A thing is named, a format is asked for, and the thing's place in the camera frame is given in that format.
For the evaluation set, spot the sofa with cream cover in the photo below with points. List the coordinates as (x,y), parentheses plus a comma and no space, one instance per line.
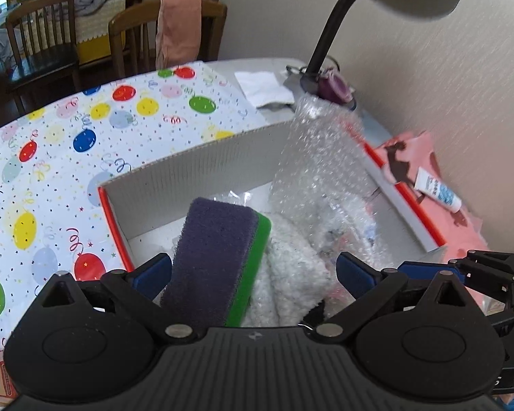
(96,30)

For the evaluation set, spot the white cream tube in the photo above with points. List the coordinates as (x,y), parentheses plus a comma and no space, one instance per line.
(437,190)

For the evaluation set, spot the pink towel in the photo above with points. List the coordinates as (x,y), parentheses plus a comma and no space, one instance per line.
(177,30)

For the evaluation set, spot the red cardboard box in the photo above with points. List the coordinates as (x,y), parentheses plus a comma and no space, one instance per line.
(188,180)

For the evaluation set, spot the white fluffy towel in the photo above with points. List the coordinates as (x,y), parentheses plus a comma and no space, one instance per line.
(291,274)

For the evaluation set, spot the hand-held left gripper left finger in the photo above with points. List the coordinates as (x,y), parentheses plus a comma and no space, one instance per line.
(147,278)

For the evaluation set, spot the purple round object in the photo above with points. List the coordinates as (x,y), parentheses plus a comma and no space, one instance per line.
(333,87)

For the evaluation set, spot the purple and green sponge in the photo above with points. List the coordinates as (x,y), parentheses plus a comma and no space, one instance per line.
(222,257)

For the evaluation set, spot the clear bubble wrap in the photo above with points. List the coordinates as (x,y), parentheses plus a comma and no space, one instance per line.
(321,171)

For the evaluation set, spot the balloon print tablecloth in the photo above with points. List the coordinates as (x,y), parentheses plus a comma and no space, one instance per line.
(68,171)

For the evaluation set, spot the white paper sheet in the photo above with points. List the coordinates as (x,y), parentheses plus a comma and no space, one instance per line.
(263,87)

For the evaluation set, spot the pile of clothes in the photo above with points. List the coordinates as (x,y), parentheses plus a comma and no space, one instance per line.
(83,0)

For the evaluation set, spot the wooden slat-back chair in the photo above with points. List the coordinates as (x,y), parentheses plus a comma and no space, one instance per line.
(38,38)

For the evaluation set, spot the pink reindeer print cloth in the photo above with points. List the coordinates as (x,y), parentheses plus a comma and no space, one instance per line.
(458,231)

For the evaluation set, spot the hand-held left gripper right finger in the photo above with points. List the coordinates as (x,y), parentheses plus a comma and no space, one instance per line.
(355,274)

